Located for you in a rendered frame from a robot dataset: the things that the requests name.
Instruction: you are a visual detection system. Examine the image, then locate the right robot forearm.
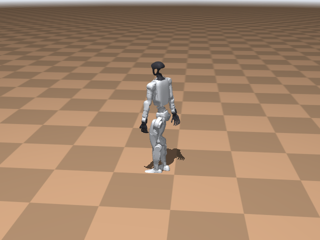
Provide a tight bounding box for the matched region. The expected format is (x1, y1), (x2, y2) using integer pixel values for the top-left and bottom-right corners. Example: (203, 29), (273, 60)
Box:
(168, 96), (176, 113)

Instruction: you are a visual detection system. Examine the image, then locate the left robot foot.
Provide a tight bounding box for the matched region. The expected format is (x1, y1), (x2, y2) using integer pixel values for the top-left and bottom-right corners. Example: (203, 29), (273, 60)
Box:
(145, 168), (162, 173)

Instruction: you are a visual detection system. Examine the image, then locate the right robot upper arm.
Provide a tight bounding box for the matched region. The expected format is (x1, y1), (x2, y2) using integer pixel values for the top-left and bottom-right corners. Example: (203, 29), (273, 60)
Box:
(167, 77), (173, 99)

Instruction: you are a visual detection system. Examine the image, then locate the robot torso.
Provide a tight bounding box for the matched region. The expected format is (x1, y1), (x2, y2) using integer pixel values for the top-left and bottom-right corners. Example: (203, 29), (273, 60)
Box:
(152, 75), (170, 123)

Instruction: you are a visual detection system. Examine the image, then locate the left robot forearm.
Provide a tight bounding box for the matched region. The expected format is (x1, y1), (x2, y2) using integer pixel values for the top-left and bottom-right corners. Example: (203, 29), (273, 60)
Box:
(142, 101), (150, 123)

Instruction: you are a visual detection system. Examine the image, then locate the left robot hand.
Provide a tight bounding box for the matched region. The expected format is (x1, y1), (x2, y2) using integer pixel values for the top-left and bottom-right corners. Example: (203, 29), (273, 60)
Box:
(139, 119), (149, 133)

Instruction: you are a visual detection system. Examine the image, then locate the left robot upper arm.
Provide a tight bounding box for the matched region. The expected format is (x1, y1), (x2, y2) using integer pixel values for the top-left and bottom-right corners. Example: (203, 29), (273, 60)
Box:
(144, 82), (156, 106)

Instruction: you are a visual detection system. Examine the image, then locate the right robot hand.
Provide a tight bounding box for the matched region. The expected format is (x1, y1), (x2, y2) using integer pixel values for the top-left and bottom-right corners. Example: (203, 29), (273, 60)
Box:
(171, 109), (180, 125)

